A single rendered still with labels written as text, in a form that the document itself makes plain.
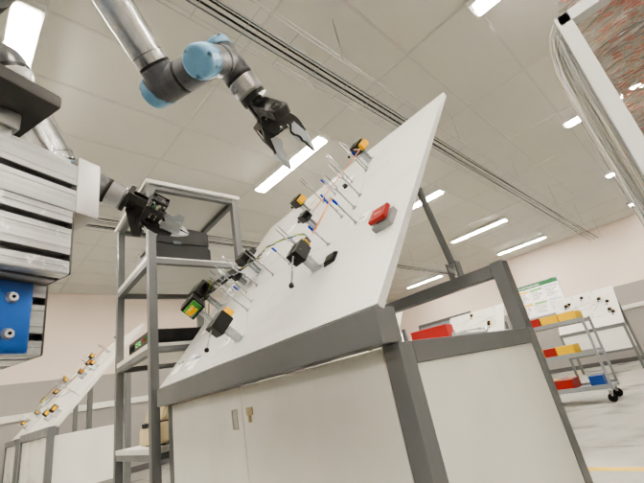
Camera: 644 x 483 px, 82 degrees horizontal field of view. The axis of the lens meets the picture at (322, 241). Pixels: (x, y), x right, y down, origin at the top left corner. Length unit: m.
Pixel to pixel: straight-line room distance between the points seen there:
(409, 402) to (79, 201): 0.59
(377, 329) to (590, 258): 11.45
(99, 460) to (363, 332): 3.40
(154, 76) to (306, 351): 0.70
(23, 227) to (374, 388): 0.59
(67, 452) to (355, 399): 3.27
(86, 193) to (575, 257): 11.86
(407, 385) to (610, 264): 11.35
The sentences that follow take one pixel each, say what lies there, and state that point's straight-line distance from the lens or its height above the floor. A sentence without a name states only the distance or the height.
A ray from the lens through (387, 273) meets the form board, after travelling 0.73.
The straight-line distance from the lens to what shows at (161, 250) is 1.98.
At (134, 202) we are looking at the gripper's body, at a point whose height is 1.35.
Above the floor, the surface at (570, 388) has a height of 0.20.
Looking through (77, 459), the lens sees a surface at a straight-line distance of 3.89.
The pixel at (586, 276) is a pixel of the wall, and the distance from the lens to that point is 12.01.
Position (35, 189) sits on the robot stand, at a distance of 0.59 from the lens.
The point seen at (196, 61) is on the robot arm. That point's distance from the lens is 0.93.
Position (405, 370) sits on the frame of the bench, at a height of 0.75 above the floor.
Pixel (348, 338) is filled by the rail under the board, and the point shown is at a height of 0.83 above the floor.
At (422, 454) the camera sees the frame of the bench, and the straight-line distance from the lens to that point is 0.71.
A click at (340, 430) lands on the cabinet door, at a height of 0.67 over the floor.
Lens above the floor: 0.75
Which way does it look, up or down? 21 degrees up
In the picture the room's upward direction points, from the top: 11 degrees counter-clockwise
